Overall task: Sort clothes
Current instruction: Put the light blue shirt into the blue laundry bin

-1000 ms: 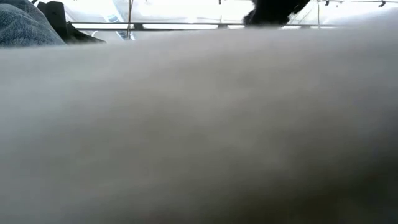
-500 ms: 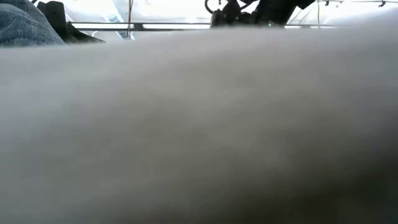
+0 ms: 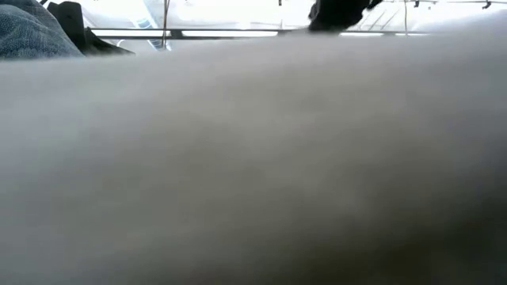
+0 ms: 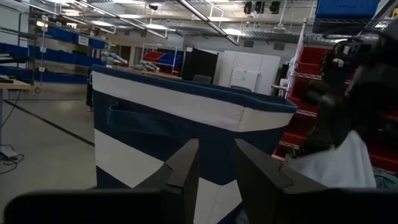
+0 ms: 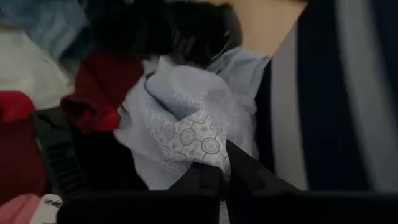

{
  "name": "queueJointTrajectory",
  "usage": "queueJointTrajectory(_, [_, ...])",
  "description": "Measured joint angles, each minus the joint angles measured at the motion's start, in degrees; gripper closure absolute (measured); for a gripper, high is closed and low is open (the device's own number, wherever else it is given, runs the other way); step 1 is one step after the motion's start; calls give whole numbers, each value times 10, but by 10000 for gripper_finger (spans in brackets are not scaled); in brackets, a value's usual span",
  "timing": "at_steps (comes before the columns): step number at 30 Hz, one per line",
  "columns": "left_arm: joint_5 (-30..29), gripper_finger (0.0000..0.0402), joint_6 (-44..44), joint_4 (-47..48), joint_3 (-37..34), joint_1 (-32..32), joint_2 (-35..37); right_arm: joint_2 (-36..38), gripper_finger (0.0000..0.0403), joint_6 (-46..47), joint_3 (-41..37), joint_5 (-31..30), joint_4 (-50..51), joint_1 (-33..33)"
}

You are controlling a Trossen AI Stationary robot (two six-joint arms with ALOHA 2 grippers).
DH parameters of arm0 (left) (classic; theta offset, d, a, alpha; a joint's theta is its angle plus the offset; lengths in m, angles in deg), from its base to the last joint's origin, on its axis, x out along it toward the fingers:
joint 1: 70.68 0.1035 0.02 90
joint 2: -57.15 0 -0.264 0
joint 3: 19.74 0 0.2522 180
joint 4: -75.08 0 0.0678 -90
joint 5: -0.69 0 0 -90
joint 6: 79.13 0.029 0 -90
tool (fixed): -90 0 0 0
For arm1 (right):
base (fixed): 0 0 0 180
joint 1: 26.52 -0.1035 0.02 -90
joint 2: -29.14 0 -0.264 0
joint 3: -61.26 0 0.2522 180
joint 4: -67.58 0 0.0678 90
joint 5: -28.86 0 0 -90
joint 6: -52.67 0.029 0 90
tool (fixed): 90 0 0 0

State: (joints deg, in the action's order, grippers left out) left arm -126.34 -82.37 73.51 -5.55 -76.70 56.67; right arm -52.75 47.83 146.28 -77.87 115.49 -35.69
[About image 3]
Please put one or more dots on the blue denim garment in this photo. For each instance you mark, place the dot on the blue denim garment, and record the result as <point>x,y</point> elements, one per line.
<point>27,31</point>

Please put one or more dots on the dark overhead crossbar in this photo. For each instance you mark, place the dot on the dark overhead crossbar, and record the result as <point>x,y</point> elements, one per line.
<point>176,33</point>

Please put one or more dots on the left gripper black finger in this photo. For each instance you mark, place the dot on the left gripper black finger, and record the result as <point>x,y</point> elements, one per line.
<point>99,46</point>

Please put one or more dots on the white shirt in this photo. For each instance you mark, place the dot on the white shirt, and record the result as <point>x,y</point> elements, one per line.
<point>253,158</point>

